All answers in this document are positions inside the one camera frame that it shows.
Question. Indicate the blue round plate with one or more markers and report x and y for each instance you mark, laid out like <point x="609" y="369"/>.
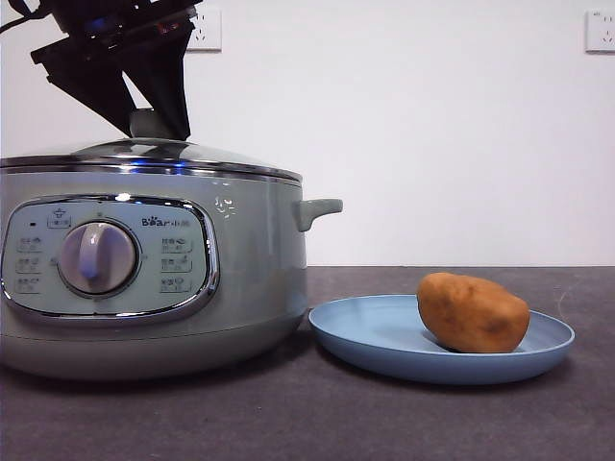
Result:
<point x="375" y="331"/>

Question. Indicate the brown potato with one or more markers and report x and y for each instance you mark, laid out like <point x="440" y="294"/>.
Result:
<point x="473" y="312"/>

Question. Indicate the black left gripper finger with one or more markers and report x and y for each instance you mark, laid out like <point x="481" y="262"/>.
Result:
<point x="93" y="91"/>
<point x="167" y="84"/>

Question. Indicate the pale green electric steamer pot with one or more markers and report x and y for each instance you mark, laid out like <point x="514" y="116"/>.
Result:
<point x="254" y="269"/>

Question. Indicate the glass lid with green knob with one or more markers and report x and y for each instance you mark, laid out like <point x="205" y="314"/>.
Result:
<point x="216" y="161"/>

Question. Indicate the white wall socket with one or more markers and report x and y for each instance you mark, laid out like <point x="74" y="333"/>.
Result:
<point x="210" y="30"/>
<point x="602" y="31"/>

